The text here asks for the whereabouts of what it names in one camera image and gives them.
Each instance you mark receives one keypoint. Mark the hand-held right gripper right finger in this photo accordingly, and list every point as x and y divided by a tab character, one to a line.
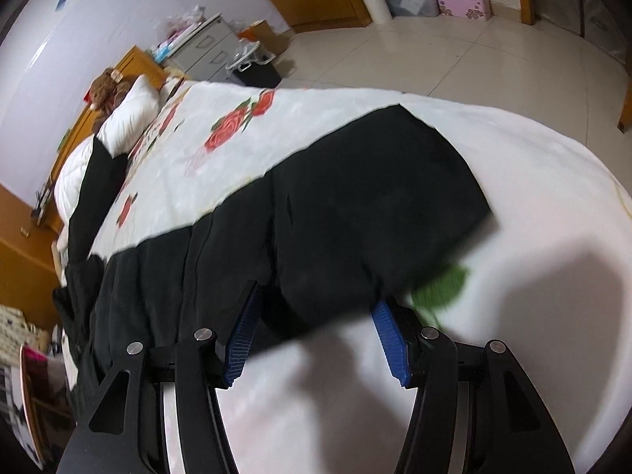
390	340

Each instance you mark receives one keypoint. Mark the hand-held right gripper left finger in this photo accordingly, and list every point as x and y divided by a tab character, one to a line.
242	335

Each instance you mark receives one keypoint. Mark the black padded jacket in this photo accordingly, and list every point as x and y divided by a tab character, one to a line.
345	207

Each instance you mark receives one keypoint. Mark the black pillow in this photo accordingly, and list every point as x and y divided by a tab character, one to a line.
94	197

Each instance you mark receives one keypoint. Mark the white floral blanket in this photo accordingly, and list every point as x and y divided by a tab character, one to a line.
518	182

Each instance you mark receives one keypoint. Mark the wooden shelf with pink trim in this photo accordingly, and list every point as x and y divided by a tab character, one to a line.
42	395

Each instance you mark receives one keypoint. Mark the patterned curtain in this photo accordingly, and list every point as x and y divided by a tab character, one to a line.
15	328

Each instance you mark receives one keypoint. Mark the black trash bin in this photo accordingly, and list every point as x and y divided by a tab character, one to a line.
256	74

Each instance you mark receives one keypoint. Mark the brown plush toy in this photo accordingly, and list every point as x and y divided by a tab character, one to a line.
106	91

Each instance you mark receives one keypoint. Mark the grey drawer cabinet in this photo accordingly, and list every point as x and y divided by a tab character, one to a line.
212	49

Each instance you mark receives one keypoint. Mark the wooden headboard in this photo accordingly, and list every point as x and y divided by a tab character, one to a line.
134	61

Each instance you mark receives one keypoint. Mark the brown cardboard box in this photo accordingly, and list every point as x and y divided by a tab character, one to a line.
269	37

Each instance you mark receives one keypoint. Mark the white plastic bag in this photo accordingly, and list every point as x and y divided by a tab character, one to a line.
185	19

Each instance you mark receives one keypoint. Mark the white paper roll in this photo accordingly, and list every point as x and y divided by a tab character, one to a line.
376	7

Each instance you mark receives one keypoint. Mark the translucent storage box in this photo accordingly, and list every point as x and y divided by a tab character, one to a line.
410	2

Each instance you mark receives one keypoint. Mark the pink floral box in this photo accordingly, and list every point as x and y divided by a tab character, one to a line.
464	7

